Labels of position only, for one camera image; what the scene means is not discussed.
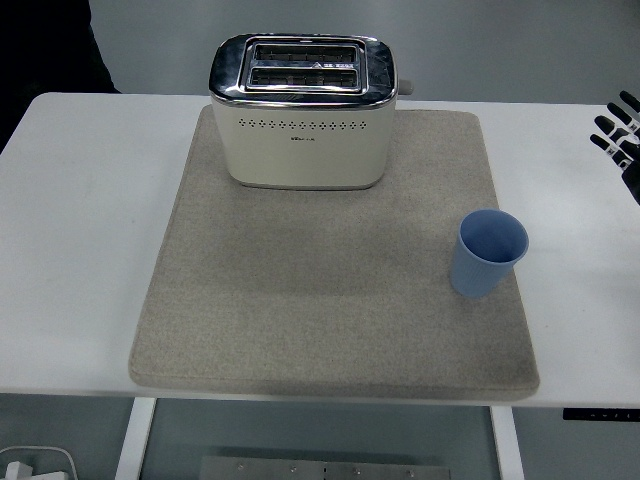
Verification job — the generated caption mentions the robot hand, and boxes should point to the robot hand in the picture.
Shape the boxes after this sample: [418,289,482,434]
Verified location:
[589,90,640,206]

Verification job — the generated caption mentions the blue ribbed cup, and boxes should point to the blue ribbed cup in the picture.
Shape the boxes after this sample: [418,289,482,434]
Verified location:
[448,208,530,300]

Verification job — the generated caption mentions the black table control panel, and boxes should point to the black table control panel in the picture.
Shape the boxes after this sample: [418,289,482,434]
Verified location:
[562,407,640,422]

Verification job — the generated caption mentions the white table leg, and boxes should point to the white table leg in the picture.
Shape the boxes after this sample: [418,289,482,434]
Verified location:
[488,405,526,480]
[113,398,157,480]

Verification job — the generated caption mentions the cream and chrome toaster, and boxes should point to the cream and chrome toaster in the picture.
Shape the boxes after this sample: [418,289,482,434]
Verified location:
[208,33,416,192]

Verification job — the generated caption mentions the beige felt mat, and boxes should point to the beige felt mat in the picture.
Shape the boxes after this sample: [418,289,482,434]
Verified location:
[128,107,541,400]

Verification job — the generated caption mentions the grey metal plate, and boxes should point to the grey metal plate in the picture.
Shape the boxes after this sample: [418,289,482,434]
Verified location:
[199,455,454,480]

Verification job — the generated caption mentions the person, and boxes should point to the person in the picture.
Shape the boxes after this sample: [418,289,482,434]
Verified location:
[0,0,122,154]

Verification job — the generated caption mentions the white power adapter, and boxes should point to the white power adapter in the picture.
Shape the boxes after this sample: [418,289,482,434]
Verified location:
[3,460,34,480]

